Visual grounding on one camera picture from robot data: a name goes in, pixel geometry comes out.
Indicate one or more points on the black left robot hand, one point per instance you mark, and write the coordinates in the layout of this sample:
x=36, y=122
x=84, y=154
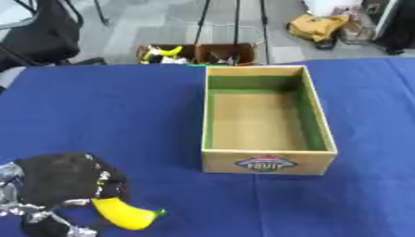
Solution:
x=59, y=177

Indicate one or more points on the yellow toy banana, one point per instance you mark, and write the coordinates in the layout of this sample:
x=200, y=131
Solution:
x=165, y=52
x=127, y=214

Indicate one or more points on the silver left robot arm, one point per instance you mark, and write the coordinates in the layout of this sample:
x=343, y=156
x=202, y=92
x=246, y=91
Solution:
x=7, y=188

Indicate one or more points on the yellow toy banana in box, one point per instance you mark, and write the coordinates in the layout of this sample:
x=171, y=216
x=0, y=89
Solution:
x=165, y=52

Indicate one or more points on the brown cardboard box of toys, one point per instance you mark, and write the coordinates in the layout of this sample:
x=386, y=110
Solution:
x=197, y=54

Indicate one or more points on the tan cardboard box green inside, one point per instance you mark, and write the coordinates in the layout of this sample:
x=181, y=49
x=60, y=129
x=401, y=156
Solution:
x=265, y=123

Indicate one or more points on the black office chair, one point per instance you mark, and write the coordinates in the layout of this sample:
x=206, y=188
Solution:
x=38, y=34

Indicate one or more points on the black tripod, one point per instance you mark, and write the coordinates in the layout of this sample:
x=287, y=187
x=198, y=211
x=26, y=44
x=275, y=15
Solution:
x=235, y=24

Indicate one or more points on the yellow bag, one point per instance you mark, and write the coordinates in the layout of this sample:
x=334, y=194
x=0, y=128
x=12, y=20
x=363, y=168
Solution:
x=316, y=27

